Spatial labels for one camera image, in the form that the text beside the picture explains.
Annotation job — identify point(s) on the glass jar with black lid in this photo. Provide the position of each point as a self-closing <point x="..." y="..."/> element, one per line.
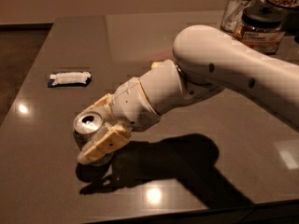
<point x="260" y="28"/>

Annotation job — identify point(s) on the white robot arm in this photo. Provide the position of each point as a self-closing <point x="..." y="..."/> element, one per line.
<point x="205" y="62"/>

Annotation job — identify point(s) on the white and blue snack packet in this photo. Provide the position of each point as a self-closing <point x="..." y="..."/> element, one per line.
<point x="69" y="79"/>

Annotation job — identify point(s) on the silver 7up soda can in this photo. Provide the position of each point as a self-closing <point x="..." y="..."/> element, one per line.
<point x="86" y="126"/>

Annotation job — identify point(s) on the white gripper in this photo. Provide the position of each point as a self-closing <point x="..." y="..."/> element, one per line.
<point x="130" y="105"/>

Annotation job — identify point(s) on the yellow sponge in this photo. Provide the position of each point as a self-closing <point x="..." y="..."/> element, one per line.
<point x="155" y="64"/>

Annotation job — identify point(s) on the clear plastic cup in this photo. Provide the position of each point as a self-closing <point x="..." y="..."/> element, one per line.
<point x="233" y="12"/>

